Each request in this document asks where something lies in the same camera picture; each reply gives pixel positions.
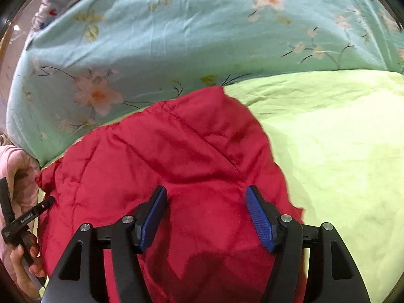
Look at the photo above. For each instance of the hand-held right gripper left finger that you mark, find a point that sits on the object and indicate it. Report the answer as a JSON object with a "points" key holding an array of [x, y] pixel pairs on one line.
{"points": [[151, 224]]}

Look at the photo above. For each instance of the pink quilt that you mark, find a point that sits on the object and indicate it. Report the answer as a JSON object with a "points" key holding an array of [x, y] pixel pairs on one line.
{"points": [[15, 164]]}

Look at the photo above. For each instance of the teal floral duvet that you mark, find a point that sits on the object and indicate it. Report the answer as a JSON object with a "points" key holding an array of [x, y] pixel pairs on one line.
{"points": [[189, 38]]}

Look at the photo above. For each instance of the red quilted jacket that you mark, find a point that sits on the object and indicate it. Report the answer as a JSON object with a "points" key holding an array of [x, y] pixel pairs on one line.
{"points": [[157, 151]]}

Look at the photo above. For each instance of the person's left hand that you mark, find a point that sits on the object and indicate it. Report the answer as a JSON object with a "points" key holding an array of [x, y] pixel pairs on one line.
{"points": [[28, 277]]}

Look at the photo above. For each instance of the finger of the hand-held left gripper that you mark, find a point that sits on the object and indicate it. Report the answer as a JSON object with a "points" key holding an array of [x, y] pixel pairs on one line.
{"points": [[47, 202], [8, 202]]}

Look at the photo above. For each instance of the light green bed sheet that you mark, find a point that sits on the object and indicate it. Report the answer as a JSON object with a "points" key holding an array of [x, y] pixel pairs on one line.
{"points": [[331, 148]]}

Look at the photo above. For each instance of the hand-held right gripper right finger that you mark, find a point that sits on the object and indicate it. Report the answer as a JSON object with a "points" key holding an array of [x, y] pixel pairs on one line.
{"points": [[258, 221]]}

